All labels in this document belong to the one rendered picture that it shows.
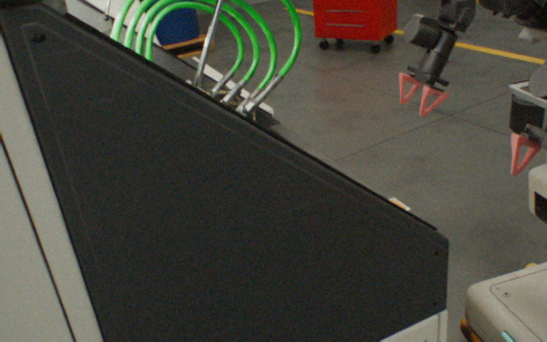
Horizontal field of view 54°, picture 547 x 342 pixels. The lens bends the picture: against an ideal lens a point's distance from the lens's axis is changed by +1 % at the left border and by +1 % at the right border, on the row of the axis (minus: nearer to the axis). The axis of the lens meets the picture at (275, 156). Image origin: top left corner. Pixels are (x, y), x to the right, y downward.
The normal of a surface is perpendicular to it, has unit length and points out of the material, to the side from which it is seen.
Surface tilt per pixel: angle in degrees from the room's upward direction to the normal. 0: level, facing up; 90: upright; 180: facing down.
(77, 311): 90
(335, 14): 90
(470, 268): 0
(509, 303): 0
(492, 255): 0
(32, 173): 90
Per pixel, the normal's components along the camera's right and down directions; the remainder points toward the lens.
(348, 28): -0.54, 0.43
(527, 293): -0.10, -0.89
